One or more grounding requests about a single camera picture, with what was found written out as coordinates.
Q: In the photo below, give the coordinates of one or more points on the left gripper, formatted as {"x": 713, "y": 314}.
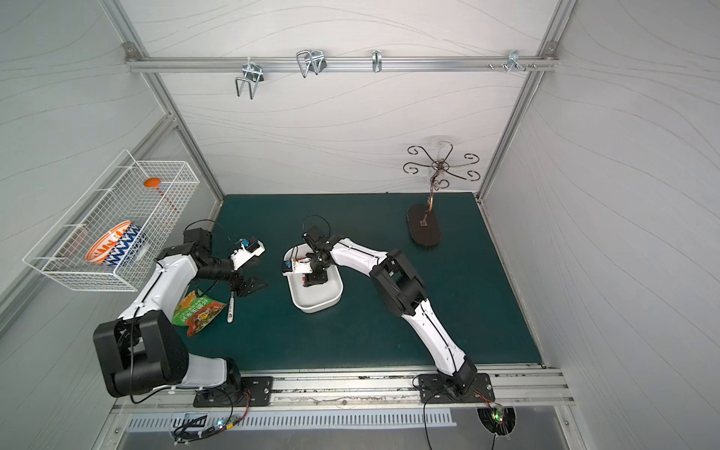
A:
{"x": 244, "y": 281}

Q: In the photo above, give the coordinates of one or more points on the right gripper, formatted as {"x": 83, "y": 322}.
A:
{"x": 316, "y": 270}

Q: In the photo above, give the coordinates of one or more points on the white plastic storage box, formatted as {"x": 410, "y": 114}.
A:
{"x": 315, "y": 298}

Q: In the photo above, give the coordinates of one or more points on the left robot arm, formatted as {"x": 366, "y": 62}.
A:
{"x": 141, "y": 353}

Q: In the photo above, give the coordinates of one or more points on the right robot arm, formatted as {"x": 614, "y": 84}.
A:
{"x": 403, "y": 292}

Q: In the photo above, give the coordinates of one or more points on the metal spoon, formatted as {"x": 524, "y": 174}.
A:
{"x": 230, "y": 308}

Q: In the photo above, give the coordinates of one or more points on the green snack packet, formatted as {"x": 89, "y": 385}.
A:
{"x": 195, "y": 311}

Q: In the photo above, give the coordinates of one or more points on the green table mat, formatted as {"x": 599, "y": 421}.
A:
{"x": 463, "y": 276}

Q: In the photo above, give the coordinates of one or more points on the blue white patterned bowl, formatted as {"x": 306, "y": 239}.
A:
{"x": 127, "y": 247}

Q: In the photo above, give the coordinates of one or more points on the orange white patterned bowl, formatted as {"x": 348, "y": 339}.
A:
{"x": 102, "y": 248}

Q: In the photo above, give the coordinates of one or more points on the metal hook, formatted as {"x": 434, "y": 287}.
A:
{"x": 513, "y": 64}
{"x": 251, "y": 76}
{"x": 376, "y": 61}
{"x": 311, "y": 61}

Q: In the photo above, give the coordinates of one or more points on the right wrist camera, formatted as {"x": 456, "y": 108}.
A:
{"x": 294, "y": 264}

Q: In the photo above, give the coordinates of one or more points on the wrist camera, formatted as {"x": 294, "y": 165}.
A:
{"x": 247, "y": 251}
{"x": 294, "y": 264}

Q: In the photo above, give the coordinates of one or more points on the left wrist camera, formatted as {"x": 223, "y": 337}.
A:
{"x": 247, "y": 251}

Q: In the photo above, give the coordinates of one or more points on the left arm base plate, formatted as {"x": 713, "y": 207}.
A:
{"x": 252, "y": 392}

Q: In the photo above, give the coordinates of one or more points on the copper wire jewelry stand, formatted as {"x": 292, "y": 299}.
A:
{"x": 422, "y": 221}

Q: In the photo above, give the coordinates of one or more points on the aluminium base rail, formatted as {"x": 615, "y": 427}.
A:
{"x": 391, "y": 387}

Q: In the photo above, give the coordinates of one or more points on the white wire basket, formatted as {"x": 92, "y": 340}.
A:
{"x": 117, "y": 195}

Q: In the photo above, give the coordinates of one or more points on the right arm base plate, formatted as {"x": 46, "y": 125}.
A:
{"x": 434, "y": 390}

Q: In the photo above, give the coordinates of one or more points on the aluminium cross rail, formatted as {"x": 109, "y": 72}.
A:
{"x": 335, "y": 64}

